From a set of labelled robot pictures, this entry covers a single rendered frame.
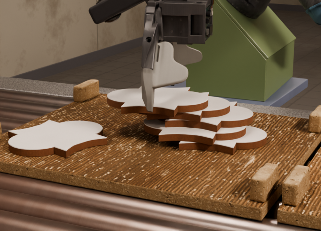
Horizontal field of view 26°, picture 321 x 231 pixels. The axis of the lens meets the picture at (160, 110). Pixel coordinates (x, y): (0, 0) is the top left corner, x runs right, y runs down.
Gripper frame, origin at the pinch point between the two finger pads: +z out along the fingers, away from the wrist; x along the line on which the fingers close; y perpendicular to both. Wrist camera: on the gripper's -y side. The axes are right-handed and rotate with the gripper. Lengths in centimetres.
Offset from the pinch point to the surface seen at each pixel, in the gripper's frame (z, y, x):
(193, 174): 5.1, 7.7, -14.8
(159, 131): 3.4, 1.4, -4.4
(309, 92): 98, 24, 399
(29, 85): 7.1, -31.7, 30.3
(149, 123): 2.9, -0.5, -2.3
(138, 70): 98, -112, 442
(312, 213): 5.1, 21.7, -23.0
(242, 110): 1.8, 11.7, 3.0
